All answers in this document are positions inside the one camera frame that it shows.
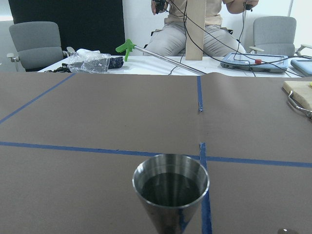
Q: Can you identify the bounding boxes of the clear plastic bag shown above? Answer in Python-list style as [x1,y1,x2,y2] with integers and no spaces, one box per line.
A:
[67,49,111,74]

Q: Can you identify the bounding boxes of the seated person beige clothes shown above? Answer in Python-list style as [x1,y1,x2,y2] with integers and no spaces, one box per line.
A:
[145,0,259,57]

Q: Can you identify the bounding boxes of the metal cutting board handle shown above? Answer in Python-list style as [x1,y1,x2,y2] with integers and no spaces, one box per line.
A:
[288,90,312,118]

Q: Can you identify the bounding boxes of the steel cocktail jigger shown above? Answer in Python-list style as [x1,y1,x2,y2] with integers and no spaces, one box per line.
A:
[132,154,210,234]

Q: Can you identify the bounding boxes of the wooden post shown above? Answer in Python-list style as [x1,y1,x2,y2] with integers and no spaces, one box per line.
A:
[185,0,206,60]

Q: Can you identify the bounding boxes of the green handled reach grabber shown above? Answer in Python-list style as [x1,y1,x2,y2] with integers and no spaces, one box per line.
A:
[115,39,206,75]

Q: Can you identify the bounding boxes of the blue teach pendant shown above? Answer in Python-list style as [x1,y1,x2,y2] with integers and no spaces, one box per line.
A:
[220,53,288,74]
[291,58,312,77]

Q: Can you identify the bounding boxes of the grey office chair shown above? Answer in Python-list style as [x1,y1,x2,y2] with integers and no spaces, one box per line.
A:
[7,21,75,71]
[249,16,312,57]

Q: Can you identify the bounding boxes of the wooden cutting board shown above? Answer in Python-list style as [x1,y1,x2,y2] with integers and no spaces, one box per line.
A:
[283,81,312,110]

